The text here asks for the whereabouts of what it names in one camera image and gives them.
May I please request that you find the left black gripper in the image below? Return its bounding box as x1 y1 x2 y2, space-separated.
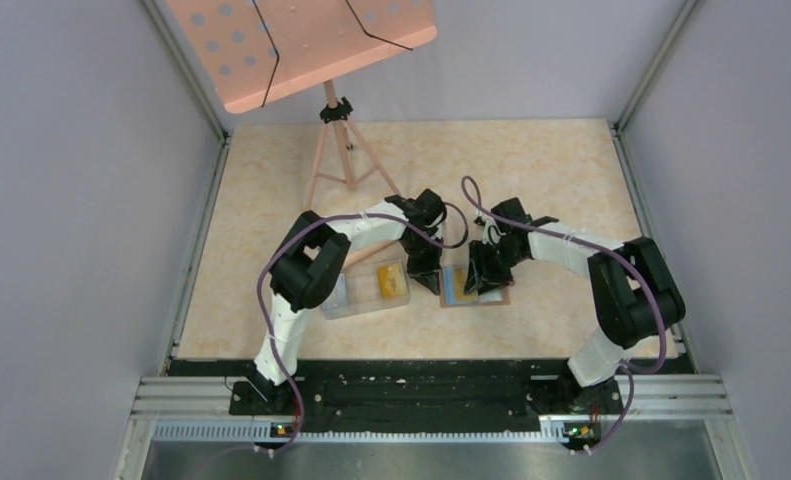
400 233 444 296

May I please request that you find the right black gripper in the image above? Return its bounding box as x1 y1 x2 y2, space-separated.
464 239 526 296

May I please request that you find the brown leather card holder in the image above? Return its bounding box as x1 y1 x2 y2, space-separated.
440 265 510 308

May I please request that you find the clear plastic card box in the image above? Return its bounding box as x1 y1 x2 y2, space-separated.
321 258 411 320

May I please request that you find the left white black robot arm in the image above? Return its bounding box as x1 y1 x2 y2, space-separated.
248 189 447 414

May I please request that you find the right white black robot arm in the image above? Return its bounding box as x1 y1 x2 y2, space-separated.
464 198 686 412

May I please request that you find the yellow credit card stack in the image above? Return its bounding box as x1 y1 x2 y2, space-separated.
376 263 409 299

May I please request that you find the grey white credit card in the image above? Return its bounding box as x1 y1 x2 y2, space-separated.
321 273 350 311

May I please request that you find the pink music stand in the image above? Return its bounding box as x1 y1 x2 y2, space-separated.
167 1 438 193

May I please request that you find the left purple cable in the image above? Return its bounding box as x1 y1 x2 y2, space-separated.
254 199 470 457

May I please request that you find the purple cable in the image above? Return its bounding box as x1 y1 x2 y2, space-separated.
254 199 470 457
461 175 669 455

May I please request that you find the pink cylindrical handle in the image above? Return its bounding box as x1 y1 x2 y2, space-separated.
341 241 395 270

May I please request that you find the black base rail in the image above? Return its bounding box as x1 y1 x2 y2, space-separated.
229 359 623 434

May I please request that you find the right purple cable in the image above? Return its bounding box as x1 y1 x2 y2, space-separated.
461 175 669 455

